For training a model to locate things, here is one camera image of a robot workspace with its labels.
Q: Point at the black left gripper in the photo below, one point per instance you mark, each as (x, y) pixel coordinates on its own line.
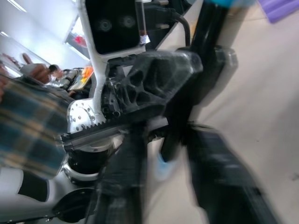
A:
(112, 98)

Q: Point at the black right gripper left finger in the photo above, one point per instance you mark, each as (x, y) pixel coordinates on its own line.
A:
(123, 177)

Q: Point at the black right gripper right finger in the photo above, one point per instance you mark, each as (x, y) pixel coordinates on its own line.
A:
(224, 177)

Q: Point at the bystander's bare hand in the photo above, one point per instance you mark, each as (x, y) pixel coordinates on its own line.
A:
(40, 72)

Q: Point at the blue shoe cover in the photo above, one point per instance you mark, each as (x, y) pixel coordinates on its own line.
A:
(164, 166)

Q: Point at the black and grey upright structure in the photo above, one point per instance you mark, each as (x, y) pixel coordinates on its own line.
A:
(215, 58)

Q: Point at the orange items on table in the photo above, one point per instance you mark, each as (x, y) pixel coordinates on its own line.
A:
(87, 72)

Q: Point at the seated person with dark hair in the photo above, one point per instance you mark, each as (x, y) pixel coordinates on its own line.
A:
(54, 70)

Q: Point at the person in plaid shirt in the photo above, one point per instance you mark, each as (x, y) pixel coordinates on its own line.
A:
(30, 121)

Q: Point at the purple ribbed mat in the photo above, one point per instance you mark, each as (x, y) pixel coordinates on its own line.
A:
(280, 10)

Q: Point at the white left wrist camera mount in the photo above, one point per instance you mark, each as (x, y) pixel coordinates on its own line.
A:
(93, 46)

